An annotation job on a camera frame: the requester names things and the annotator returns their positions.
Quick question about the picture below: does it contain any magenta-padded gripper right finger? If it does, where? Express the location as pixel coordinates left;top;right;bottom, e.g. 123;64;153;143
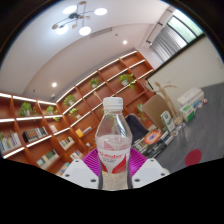
126;148;169;190

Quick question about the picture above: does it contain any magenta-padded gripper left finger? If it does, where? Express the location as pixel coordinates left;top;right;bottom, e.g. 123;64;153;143
61;148;101;190

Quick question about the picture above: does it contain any clear plastic water bottle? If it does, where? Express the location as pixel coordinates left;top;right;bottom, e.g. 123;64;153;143
94;96;132;191

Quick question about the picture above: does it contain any flat round red coaster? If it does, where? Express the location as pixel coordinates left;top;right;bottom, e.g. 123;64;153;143
184;149;203;167

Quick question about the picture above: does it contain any wooden shelf unit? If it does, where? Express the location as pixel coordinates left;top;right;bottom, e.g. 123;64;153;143
0;49;156;178

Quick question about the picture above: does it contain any tall green white box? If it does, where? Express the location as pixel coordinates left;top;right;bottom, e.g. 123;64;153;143
159;110;176;133

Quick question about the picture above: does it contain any small green white box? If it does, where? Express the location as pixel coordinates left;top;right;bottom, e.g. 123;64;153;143
179;103;197;123

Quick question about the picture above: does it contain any wooden artist mannequin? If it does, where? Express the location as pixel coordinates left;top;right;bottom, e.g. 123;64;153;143
153;81;184;126

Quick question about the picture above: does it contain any white book stack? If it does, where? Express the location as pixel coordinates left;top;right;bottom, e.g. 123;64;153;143
176;87;205;108

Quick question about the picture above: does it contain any window with grey curtain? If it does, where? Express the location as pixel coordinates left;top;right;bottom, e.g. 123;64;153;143
146;8;204;64

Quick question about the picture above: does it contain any globe ceiling lamp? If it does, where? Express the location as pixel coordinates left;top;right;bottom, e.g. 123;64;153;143
51;0;109;37

